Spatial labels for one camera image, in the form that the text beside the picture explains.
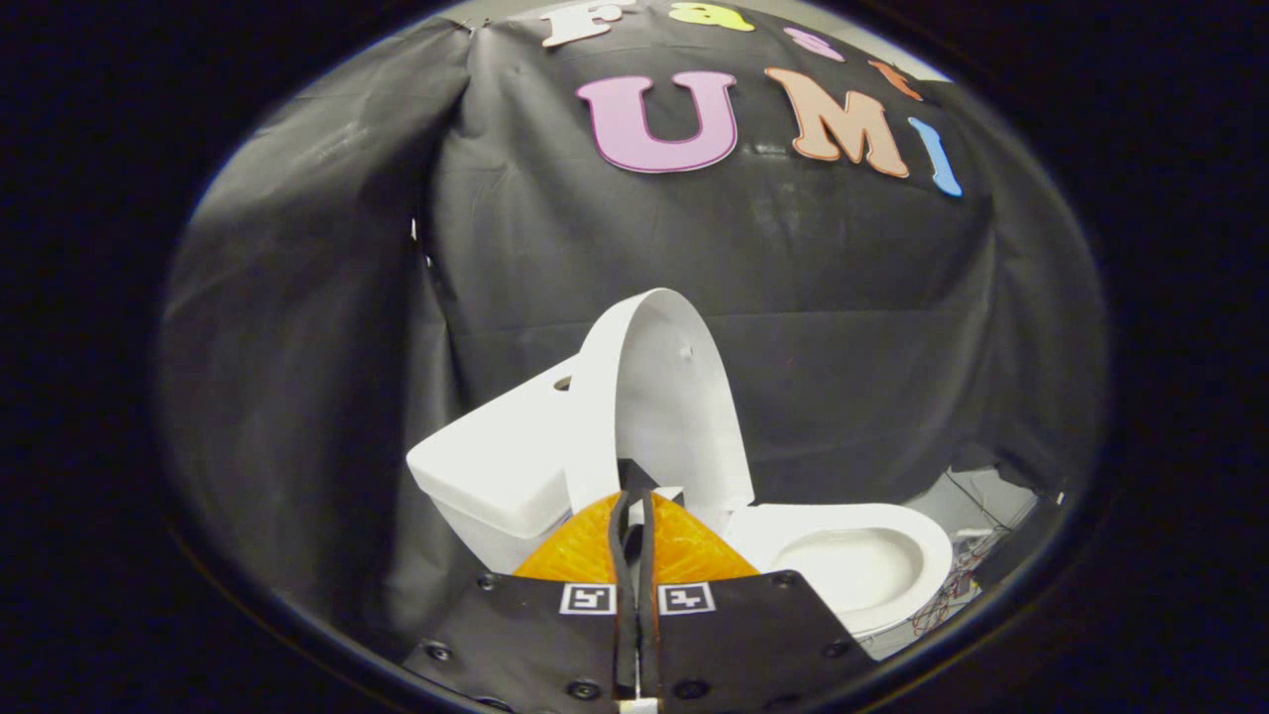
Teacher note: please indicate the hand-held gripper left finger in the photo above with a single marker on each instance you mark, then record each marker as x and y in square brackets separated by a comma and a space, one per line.
[540, 645]

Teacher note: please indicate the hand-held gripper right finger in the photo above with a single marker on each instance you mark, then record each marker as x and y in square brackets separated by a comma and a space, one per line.
[744, 645]

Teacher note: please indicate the white toilet bowl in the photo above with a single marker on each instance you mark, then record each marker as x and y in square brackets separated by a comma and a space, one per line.
[863, 573]

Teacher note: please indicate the black backdrop cloth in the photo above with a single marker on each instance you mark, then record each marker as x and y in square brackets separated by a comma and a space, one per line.
[793, 317]

